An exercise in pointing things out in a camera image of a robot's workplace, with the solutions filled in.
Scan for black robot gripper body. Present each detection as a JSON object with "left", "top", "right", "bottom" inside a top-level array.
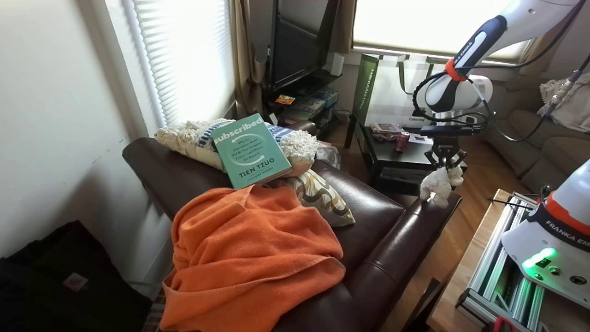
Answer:
[{"left": 427, "top": 135, "right": 467, "bottom": 168}]

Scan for white stuffed toy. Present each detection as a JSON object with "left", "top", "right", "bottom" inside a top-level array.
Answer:
[{"left": 419, "top": 163, "right": 465, "bottom": 207}]

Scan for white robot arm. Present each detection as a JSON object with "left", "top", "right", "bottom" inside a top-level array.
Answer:
[{"left": 412, "top": 0, "right": 585, "bottom": 168}]

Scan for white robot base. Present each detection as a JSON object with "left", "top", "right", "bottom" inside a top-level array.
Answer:
[{"left": 502, "top": 161, "right": 590, "bottom": 309}]

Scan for brown leather couch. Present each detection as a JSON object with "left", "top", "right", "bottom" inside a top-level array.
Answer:
[{"left": 122, "top": 139, "right": 462, "bottom": 332}]

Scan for red soda can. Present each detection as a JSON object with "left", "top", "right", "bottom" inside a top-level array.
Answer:
[{"left": 395, "top": 135, "right": 410, "bottom": 154}]

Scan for black coffee table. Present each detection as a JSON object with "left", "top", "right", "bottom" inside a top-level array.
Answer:
[{"left": 346, "top": 119, "right": 434, "bottom": 196}]

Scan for white red card box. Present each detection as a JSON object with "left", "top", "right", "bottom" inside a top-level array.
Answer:
[{"left": 371, "top": 124, "right": 403, "bottom": 139}]

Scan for grey sofa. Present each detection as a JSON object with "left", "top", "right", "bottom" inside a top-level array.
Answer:
[{"left": 486, "top": 43, "right": 590, "bottom": 198}]

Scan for yellow wave pattern pillow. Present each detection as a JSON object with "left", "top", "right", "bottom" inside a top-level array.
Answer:
[{"left": 288, "top": 170, "right": 357, "bottom": 229}]

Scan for black tv stand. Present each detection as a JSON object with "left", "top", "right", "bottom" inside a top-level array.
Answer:
[{"left": 266, "top": 76, "right": 340, "bottom": 139}]

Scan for black flat screen television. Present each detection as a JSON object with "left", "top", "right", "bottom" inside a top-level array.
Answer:
[{"left": 268, "top": 0, "right": 340, "bottom": 93}]

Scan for green book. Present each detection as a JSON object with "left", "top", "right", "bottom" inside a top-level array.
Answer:
[{"left": 213, "top": 115, "right": 292, "bottom": 189}]

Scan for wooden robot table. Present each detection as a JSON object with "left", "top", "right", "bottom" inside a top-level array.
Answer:
[{"left": 429, "top": 191, "right": 590, "bottom": 332}]

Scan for beige curtain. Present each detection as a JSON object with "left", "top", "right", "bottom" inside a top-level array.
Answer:
[{"left": 231, "top": 0, "right": 264, "bottom": 119}]

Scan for orange blanket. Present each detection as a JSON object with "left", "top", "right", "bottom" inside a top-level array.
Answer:
[{"left": 161, "top": 187, "right": 346, "bottom": 332}]

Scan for blue white knitted pillow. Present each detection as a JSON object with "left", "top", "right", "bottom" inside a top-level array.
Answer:
[{"left": 156, "top": 119, "right": 320, "bottom": 176}]

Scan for white window blinds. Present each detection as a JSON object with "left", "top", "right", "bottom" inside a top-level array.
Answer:
[{"left": 124, "top": 0, "right": 235, "bottom": 126}]

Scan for black bag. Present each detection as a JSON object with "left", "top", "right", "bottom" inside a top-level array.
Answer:
[{"left": 0, "top": 222, "right": 152, "bottom": 332}]

